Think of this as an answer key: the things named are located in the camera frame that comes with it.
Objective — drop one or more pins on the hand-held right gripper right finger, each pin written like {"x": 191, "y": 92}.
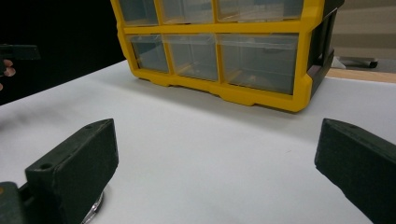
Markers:
{"x": 358, "y": 165}

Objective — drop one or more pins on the grey stand base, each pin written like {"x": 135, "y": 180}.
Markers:
{"x": 358, "y": 61}

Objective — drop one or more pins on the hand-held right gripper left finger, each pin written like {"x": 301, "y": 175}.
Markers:
{"x": 77, "y": 168}

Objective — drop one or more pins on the yellow black drawer organizer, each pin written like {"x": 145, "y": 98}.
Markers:
{"x": 306, "y": 62}

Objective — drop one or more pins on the set of small clear drawers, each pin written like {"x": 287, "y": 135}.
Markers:
{"x": 258, "y": 62}

